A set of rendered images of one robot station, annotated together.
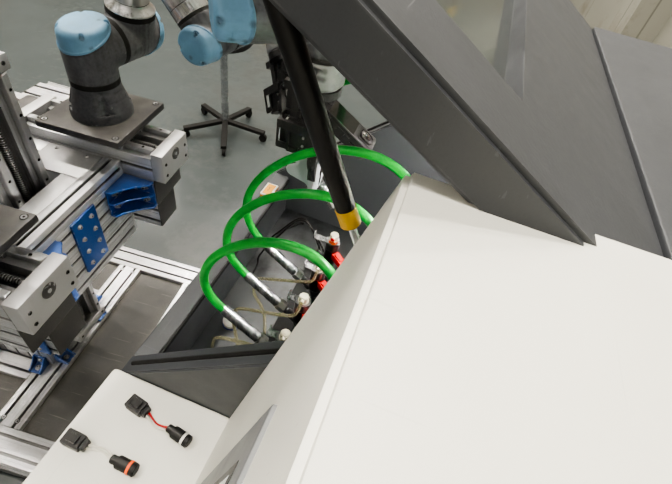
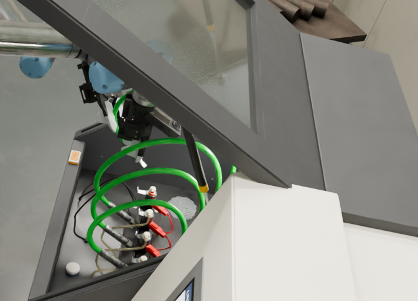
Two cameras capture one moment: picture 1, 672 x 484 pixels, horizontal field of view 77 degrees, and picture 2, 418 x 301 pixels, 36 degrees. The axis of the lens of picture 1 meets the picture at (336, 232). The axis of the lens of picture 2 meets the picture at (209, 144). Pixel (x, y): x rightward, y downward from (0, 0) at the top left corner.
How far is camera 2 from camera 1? 0.96 m
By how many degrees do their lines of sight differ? 16
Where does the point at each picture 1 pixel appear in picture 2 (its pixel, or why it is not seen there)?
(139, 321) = not seen: outside the picture
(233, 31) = (111, 90)
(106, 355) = not seen: outside the picture
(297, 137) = (132, 131)
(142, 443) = not seen: outside the picture
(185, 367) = (89, 289)
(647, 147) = (321, 129)
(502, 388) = (270, 229)
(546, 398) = (279, 229)
